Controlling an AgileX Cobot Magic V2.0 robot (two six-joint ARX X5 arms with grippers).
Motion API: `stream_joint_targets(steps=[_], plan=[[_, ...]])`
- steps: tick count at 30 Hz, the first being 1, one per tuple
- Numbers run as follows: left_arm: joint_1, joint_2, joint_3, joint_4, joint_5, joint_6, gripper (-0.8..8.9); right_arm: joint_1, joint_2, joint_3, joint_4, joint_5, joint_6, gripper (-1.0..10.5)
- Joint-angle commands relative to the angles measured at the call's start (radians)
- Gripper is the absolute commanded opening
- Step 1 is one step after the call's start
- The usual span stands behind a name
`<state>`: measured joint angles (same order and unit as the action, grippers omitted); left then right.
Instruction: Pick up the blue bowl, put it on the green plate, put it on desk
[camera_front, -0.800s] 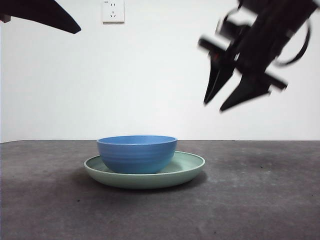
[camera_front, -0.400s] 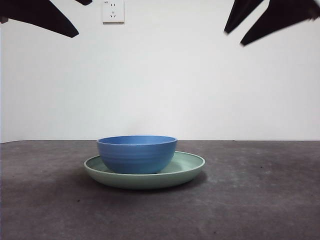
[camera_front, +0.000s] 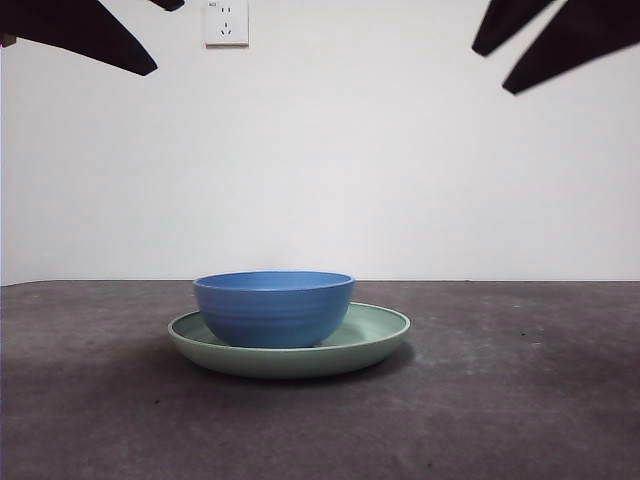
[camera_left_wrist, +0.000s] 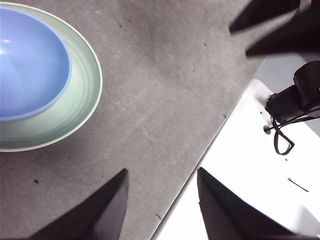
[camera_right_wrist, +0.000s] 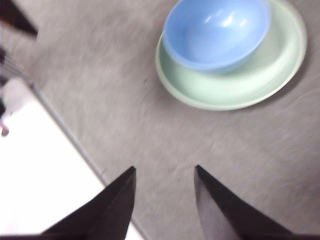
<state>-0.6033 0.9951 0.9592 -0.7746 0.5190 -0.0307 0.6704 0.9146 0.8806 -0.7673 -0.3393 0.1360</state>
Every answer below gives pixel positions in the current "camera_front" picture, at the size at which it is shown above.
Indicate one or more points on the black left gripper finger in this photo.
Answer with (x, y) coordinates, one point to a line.
(170, 4)
(75, 25)

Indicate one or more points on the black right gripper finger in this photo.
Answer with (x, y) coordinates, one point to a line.
(510, 22)
(580, 40)

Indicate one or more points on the blue ribbed bowl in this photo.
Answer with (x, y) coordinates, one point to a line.
(272, 310)

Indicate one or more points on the green shallow plate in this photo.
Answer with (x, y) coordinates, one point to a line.
(290, 360)

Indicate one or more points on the white wall socket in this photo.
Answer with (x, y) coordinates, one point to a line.
(227, 22)

